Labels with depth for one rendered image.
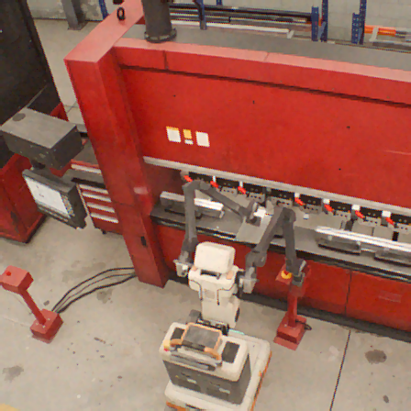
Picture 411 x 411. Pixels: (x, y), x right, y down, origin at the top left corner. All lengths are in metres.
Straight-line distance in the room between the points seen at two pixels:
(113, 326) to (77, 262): 0.84
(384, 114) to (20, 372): 3.46
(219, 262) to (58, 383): 1.97
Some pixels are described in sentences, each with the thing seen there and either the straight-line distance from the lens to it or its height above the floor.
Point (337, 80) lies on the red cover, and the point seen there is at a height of 2.24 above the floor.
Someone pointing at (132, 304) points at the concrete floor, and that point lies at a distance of 4.72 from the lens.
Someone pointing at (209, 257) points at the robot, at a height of 1.35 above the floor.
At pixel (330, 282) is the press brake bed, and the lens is 3.98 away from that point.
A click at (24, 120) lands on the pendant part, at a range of 3.56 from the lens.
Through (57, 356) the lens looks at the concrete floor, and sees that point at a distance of 4.66.
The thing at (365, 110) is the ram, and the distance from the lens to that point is 2.97.
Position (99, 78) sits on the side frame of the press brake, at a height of 2.18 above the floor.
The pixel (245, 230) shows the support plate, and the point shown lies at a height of 1.00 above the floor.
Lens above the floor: 3.82
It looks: 46 degrees down
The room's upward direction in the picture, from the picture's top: 9 degrees counter-clockwise
